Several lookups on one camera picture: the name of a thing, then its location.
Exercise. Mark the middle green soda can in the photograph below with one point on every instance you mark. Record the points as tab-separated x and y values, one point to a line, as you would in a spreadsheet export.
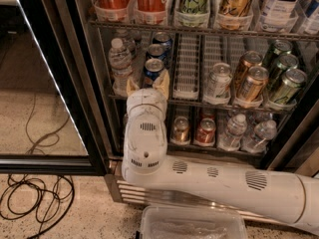
283	63

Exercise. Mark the lower right water bottle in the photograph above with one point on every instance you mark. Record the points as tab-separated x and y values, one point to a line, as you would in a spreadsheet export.
258	138

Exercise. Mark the front red soda can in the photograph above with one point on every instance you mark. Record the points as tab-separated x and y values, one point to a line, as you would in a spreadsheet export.
205	132

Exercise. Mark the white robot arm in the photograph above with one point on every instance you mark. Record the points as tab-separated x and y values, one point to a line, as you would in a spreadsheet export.
289	198

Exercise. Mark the green soda can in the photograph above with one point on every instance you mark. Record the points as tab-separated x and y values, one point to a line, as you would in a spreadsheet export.
275	49
283	63
291	82

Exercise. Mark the lower left water bottle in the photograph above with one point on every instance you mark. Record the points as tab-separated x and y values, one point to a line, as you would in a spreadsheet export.
233	133

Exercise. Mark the red soda can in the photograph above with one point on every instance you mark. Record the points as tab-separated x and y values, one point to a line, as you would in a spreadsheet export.
205	132
207	113

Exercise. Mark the front clear water bottle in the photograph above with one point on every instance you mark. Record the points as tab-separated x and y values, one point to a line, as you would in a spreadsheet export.
120	59

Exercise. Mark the white labelled drink carton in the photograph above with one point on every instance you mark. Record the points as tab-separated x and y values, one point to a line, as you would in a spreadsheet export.
279	0

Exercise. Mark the rear green soda can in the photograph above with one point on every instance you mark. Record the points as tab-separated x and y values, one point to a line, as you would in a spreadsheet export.
275	49

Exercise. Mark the front green soda can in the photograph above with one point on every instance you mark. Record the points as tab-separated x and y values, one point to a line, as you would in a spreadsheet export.
291	82

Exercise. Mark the steel fridge base grille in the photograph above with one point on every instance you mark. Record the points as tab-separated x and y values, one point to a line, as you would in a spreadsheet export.
122	191

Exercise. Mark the rear clear water bottle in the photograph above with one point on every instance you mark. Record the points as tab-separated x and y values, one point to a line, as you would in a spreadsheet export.
128	40

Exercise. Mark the rear copper soda can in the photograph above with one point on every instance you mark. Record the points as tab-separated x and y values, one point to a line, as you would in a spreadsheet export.
247	60

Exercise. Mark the empty white shelf tray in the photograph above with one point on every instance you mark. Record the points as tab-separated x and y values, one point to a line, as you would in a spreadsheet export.
186	75

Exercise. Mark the lower shelf gold can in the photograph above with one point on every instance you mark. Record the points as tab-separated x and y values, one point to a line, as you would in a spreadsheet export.
180	129

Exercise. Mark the blue pepsi can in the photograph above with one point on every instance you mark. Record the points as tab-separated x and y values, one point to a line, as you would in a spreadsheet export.
152	69
156	51
164	39

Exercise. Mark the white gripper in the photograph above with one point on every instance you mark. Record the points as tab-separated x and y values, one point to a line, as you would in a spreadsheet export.
147	99

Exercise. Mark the white silver soda can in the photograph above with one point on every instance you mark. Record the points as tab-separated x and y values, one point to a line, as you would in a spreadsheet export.
218	81

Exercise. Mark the blue white drink carton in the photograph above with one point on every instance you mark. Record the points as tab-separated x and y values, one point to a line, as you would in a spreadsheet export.
309	21

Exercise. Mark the clear water bottle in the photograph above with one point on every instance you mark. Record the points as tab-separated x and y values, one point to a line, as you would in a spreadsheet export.
120	59
128	40

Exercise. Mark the front copper soda can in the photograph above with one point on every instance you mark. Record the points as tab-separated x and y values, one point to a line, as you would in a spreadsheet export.
253	83

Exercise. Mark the top wire shelf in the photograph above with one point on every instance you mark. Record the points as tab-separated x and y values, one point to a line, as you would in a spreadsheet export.
207	31

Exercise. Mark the clear plastic storage bin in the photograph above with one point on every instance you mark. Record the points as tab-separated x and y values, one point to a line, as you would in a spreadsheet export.
170	222

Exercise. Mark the rear red soda can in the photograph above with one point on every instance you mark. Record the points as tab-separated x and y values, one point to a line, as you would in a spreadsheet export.
207	113

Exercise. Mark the copper soda can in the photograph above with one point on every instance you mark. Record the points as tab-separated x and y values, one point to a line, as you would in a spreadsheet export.
247	60
253	83

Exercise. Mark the glass fridge door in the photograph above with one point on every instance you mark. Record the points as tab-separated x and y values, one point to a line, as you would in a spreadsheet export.
51	113

